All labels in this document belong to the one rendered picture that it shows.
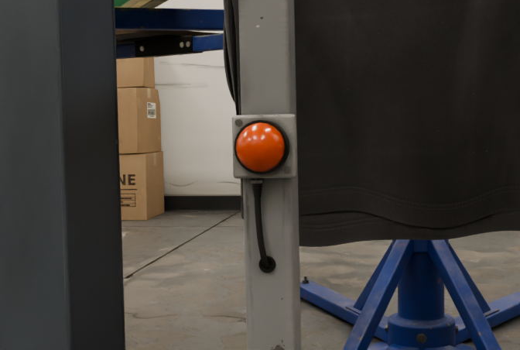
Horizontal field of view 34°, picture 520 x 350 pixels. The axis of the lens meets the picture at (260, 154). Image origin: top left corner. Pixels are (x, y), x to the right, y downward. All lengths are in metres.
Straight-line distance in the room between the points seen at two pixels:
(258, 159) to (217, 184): 5.13
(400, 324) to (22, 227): 1.28
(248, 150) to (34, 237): 0.68
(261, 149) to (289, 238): 0.09
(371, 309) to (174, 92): 3.87
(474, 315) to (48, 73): 1.27
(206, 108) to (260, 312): 5.09
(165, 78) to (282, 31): 5.17
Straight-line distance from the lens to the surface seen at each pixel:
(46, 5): 1.24
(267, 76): 0.67
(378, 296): 2.16
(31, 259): 1.27
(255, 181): 0.66
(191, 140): 5.79
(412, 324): 2.30
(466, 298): 2.16
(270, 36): 0.67
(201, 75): 5.77
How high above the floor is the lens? 0.68
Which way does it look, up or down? 3 degrees down
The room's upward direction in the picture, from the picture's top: 1 degrees counter-clockwise
